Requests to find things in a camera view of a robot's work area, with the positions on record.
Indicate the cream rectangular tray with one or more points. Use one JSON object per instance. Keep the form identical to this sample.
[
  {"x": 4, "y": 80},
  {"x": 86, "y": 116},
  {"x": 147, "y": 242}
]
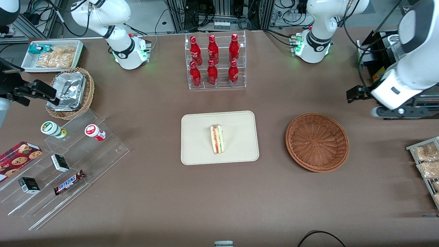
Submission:
[{"x": 199, "y": 137}]

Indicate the metal equipment rack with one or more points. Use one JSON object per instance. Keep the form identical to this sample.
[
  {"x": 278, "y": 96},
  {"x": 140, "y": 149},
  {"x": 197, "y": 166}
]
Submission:
[{"x": 178, "y": 17}]

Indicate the red cookie box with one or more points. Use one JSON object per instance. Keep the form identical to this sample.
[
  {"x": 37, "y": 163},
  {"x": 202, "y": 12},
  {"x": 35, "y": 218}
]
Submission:
[{"x": 17, "y": 159}]

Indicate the white power strip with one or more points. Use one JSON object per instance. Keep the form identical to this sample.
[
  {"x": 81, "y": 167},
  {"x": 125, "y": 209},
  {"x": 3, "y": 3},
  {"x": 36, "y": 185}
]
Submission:
[{"x": 222, "y": 25}]

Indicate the red lidded white cup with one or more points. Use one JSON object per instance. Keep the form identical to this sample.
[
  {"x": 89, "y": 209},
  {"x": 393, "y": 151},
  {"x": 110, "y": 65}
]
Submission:
[{"x": 94, "y": 132}]

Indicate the red cola bottle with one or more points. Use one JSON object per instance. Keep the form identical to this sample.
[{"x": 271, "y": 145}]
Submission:
[
  {"x": 213, "y": 50},
  {"x": 212, "y": 74},
  {"x": 195, "y": 51},
  {"x": 234, "y": 49},
  {"x": 233, "y": 74},
  {"x": 195, "y": 75}
]

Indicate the small grey device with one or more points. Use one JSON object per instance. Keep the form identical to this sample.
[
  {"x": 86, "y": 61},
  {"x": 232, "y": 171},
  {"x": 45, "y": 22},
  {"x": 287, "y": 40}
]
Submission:
[{"x": 223, "y": 244}]

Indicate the white plastic snack bin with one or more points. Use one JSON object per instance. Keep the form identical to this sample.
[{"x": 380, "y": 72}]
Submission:
[{"x": 27, "y": 63}]

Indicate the green lidded white cup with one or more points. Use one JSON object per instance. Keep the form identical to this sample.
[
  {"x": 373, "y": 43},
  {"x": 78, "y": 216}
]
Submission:
[{"x": 51, "y": 129}]

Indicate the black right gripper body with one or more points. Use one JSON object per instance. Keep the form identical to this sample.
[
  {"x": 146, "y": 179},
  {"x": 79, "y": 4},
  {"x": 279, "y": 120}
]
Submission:
[{"x": 7, "y": 90}]

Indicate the oval tan wicker basket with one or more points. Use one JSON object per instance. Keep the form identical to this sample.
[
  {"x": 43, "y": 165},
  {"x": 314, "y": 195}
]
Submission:
[{"x": 90, "y": 89}]

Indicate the clear acrylic stepped display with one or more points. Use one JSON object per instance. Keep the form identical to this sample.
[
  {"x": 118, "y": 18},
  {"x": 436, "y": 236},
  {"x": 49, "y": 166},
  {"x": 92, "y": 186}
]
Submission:
[{"x": 103, "y": 154}]

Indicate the clear bag of bread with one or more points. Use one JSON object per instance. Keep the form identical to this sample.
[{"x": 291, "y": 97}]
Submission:
[
  {"x": 427, "y": 152},
  {"x": 430, "y": 169}
]

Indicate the triangular sandwich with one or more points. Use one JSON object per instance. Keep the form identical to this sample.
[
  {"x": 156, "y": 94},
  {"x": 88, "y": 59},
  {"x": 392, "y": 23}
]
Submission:
[{"x": 217, "y": 139}]

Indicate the aluminium foil container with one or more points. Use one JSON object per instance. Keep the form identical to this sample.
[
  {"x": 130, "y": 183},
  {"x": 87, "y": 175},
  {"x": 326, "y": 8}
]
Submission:
[{"x": 70, "y": 90}]

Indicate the Snickers chocolate bar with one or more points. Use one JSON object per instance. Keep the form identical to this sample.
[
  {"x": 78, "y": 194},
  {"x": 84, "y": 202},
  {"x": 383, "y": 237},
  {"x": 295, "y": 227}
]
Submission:
[{"x": 68, "y": 183}]

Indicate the clear acrylic bottle rack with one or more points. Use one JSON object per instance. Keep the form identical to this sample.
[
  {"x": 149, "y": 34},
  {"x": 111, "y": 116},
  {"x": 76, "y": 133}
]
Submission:
[{"x": 221, "y": 77}]

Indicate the small black carton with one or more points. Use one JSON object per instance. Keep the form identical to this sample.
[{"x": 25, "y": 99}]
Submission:
[
  {"x": 60, "y": 163},
  {"x": 29, "y": 185}
]

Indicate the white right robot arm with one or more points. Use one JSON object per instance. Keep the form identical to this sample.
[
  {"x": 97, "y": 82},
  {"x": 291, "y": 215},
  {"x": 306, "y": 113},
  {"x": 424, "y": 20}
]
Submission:
[{"x": 120, "y": 51}]

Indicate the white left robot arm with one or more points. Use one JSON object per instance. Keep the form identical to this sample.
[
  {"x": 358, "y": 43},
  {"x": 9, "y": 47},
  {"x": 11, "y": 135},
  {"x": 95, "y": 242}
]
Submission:
[{"x": 319, "y": 41}]

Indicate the teal snack packet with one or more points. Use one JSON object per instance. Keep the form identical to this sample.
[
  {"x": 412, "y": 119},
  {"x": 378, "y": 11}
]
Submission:
[{"x": 36, "y": 48}]

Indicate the steel warmer pan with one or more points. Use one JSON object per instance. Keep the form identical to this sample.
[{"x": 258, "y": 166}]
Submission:
[{"x": 391, "y": 48}]

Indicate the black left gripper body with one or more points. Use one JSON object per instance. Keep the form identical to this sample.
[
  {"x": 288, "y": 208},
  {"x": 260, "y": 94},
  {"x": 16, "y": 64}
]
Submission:
[{"x": 363, "y": 92}]

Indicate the round brown wicker basket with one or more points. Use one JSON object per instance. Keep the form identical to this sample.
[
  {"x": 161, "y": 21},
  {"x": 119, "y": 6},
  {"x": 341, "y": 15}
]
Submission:
[{"x": 317, "y": 142}]

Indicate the clear bag of chips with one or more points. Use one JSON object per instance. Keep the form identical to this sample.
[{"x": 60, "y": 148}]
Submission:
[{"x": 58, "y": 58}]

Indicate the black food warmer machine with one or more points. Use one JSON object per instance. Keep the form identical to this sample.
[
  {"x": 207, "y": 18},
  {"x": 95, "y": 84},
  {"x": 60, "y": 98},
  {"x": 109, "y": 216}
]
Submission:
[{"x": 377, "y": 73}]

